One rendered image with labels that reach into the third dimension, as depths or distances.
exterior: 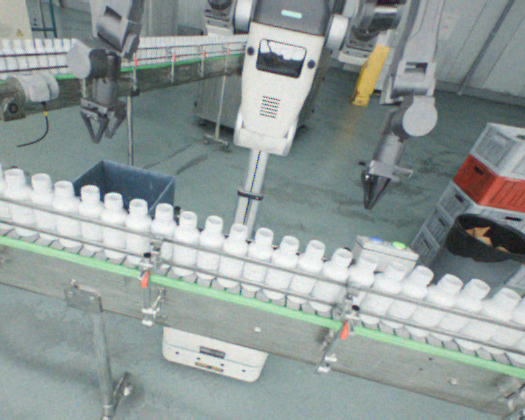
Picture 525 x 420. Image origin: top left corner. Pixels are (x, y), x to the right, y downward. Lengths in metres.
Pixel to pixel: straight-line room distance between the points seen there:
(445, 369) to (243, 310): 0.51
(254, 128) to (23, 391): 1.52
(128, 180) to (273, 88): 0.68
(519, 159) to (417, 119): 2.15
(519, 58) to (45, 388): 13.92
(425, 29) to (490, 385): 0.80
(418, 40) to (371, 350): 0.66
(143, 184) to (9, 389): 1.11
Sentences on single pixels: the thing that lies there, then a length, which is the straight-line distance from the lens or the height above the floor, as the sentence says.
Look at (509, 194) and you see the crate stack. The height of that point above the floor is 0.77.
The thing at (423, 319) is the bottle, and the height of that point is 1.06.
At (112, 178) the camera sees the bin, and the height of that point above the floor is 0.87.
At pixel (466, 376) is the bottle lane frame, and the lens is 1.04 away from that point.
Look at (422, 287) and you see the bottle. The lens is 0.85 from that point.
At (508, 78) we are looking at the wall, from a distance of 14.17.
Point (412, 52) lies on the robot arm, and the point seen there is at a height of 1.53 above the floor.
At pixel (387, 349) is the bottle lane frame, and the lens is 0.93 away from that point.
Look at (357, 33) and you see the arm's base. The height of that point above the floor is 1.52.
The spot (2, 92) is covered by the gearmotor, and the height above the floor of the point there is 0.99.
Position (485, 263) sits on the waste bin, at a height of 0.52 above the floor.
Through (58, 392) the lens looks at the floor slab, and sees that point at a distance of 1.85.
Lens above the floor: 1.58
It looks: 38 degrees down
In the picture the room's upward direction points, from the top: 12 degrees clockwise
